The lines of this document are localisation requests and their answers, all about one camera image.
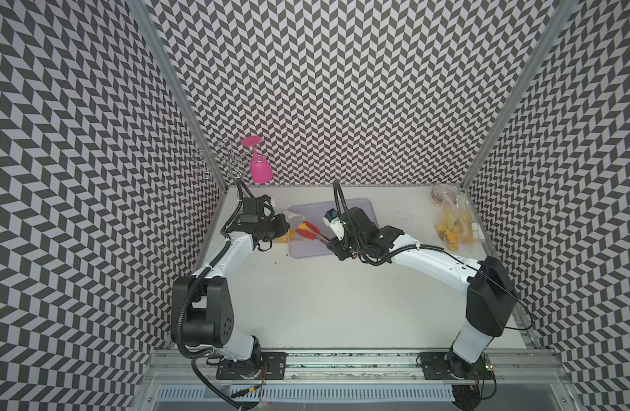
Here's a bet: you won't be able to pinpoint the clear bag with cookies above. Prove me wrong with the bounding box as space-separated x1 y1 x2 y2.
274 210 306 244

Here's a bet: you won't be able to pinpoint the red metal tongs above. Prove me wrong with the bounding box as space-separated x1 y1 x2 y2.
296 221 344 261

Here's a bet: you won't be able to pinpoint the clear resealable bag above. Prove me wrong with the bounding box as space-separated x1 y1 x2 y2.
435 194 475 252
459 195 486 244

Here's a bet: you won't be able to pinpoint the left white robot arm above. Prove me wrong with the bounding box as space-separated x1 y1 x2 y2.
171 179 289 379

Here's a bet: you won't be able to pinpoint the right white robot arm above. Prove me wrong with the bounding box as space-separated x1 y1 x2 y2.
323 181 520 379

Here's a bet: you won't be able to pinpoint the lavender plastic tray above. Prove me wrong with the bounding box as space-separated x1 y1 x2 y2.
288 198 378 259

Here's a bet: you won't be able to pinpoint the pink plastic wine glass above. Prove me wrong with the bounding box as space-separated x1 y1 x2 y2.
241 135 273 184

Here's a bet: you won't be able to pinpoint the small pink stacked bowls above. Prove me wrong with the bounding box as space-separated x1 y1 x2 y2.
431 183 460 207

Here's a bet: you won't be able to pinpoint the metal wire glass rack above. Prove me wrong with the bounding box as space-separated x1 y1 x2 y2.
198 136 259 198

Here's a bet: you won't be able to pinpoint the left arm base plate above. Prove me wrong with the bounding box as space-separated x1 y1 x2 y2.
216 351 288 381

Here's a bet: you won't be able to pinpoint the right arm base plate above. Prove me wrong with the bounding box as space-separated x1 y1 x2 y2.
416 351 493 383

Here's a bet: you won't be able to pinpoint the aluminium mounting rail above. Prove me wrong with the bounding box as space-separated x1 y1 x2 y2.
140 349 569 385

